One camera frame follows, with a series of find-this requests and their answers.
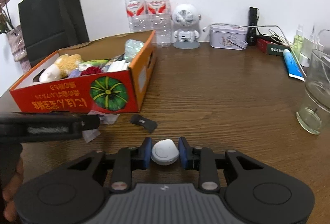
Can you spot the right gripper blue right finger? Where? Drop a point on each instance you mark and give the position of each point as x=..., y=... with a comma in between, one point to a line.
x=203, y=160

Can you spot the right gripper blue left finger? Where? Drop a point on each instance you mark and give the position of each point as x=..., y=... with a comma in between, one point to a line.
x=127, y=160

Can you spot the clear plastic wrapper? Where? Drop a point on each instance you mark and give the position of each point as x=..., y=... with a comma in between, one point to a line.
x=100, y=123

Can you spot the white and yellow plush toy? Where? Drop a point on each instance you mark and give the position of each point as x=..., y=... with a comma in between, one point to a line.
x=61, y=68

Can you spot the purple fabric pouch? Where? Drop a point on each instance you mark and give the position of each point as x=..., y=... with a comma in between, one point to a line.
x=75, y=73

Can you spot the white folding plastic device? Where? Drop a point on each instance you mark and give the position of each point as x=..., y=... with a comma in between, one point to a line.
x=118, y=66

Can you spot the red rose flower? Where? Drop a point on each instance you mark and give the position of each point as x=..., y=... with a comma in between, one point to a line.
x=91, y=70

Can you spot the iridescent plastic bag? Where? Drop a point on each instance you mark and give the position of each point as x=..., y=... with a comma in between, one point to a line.
x=132, y=48

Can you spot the white cylindrical container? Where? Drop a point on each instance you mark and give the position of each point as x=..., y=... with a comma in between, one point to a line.
x=83, y=66

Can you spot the person's hand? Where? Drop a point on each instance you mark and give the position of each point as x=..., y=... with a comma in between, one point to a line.
x=10, y=212

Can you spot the small black clip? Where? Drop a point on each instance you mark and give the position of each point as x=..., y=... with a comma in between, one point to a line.
x=148, y=124

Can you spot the red cardboard box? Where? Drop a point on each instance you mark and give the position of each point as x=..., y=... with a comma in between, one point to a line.
x=115, y=92

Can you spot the dried pink flowers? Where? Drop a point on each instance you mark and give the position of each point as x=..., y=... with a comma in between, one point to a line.
x=6, y=22

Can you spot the black paper bag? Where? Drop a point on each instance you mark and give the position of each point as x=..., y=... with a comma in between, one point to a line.
x=49, y=25

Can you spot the clear glass cup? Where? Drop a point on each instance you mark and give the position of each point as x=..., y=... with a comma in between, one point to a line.
x=313, y=115

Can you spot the white tin box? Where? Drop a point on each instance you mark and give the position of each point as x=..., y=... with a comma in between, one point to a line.
x=224, y=36

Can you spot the blue white tube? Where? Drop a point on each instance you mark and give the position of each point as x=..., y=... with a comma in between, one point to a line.
x=291, y=66

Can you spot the red and green box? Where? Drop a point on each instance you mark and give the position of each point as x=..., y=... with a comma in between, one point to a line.
x=270, y=48

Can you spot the black flashlight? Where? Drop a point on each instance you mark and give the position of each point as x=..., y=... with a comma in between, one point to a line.
x=252, y=21

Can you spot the white robot speaker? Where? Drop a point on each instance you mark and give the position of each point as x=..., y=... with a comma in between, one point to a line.
x=185, y=19

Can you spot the small green spray bottle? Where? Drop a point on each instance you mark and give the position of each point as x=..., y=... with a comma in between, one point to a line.
x=298, y=41

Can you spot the white power adapter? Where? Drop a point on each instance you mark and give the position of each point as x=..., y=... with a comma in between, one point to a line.
x=306, y=51

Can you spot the right water bottle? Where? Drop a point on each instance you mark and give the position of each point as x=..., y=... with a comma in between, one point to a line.
x=159, y=11

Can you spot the water bottle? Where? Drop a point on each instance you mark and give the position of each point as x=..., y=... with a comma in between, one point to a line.
x=137, y=15
x=159, y=11

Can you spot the left water bottle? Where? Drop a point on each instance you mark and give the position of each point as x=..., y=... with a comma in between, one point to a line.
x=137, y=15

